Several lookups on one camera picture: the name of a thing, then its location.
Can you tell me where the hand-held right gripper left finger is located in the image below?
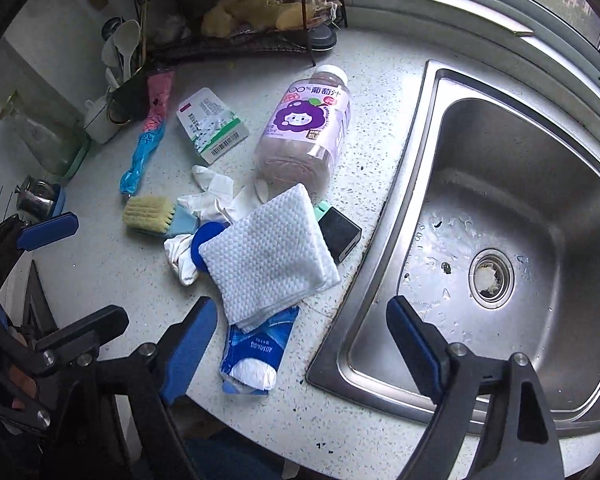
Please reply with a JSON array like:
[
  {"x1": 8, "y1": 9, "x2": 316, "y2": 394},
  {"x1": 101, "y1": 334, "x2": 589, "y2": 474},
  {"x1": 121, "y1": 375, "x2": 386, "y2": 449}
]
[{"x1": 40, "y1": 296, "x2": 219, "y2": 480}]

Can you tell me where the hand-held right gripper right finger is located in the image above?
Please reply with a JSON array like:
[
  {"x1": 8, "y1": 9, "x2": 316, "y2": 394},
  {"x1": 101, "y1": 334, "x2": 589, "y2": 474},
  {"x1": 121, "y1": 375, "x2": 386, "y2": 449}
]
[{"x1": 386, "y1": 296, "x2": 566, "y2": 480}]

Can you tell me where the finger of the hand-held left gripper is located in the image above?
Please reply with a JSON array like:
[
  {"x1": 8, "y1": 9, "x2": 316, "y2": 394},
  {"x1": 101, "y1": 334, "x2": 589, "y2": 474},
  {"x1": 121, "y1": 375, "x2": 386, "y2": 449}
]
[
  {"x1": 0, "y1": 212, "x2": 79, "y2": 286},
  {"x1": 34, "y1": 306, "x2": 130, "y2": 377}
]

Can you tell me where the blue white plastic packet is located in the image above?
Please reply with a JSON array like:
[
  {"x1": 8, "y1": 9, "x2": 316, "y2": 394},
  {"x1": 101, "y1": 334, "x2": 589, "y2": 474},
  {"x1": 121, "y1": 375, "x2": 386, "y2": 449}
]
[{"x1": 219, "y1": 306, "x2": 301, "y2": 395}]

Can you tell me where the black charger with green face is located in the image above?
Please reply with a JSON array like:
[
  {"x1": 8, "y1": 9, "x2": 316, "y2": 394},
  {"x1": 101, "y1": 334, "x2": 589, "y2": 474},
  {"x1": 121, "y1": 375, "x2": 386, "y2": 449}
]
[{"x1": 316, "y1": 201, "x2": 363, "y2": 264}]

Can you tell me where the pink blue plastic wrapper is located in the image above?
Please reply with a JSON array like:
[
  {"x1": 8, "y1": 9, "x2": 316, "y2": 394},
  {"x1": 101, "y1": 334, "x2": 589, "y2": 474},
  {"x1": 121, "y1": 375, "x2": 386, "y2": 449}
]
[{"x1": 119, "y1": 67, "x2": 176, "y2": 197}]

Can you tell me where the white green carton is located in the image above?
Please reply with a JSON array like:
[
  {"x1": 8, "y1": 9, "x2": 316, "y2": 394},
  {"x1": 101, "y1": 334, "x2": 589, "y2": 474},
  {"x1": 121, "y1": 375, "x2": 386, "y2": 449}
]
[{"x1": 176, "y1": 87, "x2": 250, "y2": 165}]

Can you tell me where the small steel pot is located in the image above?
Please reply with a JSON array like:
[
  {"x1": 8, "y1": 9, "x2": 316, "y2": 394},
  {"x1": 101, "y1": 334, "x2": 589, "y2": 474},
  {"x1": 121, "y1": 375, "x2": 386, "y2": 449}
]
[{"x1": 15, "y1": 175, "x2": 56, "y2": 223}]

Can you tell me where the glass pitcher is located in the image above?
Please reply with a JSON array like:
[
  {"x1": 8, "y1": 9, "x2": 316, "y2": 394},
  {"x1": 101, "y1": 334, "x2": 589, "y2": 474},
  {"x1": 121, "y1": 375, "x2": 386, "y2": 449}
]
[{"x1": 0, "y1": 90, "x2": 83, "y2": 177}]

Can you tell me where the sink drain strainer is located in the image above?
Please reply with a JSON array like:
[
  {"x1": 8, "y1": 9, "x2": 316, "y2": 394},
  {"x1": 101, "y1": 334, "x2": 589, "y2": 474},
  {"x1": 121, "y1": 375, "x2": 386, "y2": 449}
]
[{"x1": 469, "y1": 247, "x2": 515, "y2": 309}]

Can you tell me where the blue round lid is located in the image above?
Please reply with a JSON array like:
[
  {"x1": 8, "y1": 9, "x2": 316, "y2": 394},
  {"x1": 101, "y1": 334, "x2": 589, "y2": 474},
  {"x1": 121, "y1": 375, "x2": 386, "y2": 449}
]
[{"x1": 191, "y1": 221, "x2": 231, "y2": 273}]

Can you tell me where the white textured cloth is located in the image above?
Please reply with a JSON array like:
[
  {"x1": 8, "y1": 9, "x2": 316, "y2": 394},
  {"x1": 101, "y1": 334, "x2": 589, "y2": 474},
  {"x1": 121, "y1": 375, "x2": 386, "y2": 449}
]
[{"x1": 198, "y1": 183, "x2": 342, "y2": 333}]

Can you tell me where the white lidded jar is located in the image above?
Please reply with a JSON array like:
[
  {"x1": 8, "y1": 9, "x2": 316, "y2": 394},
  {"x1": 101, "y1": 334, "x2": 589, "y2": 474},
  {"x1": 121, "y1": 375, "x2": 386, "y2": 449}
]
[{"x1": 83, "y1": 97, "x2": 121, "y2": 145}]

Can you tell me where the black utensil mug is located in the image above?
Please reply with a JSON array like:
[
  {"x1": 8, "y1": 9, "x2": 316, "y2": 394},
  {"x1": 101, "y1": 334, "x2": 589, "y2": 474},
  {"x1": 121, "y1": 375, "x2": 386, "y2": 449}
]
[{"x1": 107, "y1": 77, "x2": 151, "y2": 123}]

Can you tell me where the small white spoon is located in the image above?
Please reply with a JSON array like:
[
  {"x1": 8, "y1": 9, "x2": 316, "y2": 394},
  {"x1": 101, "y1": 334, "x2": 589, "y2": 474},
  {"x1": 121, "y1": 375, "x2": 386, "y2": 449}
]
[{"x1": 101, "y1": 35, "x2": 123, "y2": 68}]

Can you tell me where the large white spoon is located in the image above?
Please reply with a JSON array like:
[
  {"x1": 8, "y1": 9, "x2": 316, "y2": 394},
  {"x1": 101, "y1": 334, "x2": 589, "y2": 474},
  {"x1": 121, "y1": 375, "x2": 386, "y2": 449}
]
[{"x1": 112, "y1": 19, "x2": 142, "y2": 83}]

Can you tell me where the stainless steel sink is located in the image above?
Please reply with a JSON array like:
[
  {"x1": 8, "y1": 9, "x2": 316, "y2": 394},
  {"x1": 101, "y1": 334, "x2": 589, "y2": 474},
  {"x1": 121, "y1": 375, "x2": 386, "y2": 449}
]
[{"x1": 306, "y1": 59, "x2": 600, "y2": 436}]

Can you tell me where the purple label juice bottle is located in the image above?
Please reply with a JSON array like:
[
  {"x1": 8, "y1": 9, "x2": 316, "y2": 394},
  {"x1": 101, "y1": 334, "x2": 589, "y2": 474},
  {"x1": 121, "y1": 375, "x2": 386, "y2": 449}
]
[{"x1": 252, "y1": 64, "x2": 352, "y2": 205}]

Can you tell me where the ginger root piece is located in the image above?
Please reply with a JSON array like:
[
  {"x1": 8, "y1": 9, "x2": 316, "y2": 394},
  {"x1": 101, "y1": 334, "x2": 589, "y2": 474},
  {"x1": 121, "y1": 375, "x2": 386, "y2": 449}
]
[
  {"x1": 201, "y1": 7, "x2": 243, "y2": 38},
  {"x1": 275, "y1": 1, "x2": 308, "y2": 31},
  {"x1": 219, "y1": 0, "x2": 281, "y2": 28}
]

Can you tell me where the black round lid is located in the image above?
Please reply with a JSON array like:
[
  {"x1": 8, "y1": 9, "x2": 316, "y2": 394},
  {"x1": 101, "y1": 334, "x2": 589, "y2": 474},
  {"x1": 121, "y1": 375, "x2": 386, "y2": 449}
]
[{"x1": 310, "y1": 25, "x2": 338, "y2": 52}]

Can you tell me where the scrub brush with blue handle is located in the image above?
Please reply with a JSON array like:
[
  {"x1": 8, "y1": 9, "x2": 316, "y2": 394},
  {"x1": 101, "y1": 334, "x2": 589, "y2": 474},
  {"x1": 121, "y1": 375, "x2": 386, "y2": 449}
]
[{"x1": 122, "y1": 195, "x2": 203, "y2": 237}]

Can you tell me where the black wire rack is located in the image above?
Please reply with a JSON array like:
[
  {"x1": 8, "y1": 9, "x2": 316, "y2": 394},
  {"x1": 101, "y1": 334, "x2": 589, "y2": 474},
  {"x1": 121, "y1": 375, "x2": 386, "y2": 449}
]
[{"x1": 130, "y1": 0, "x2": 348, "y2": 68}]

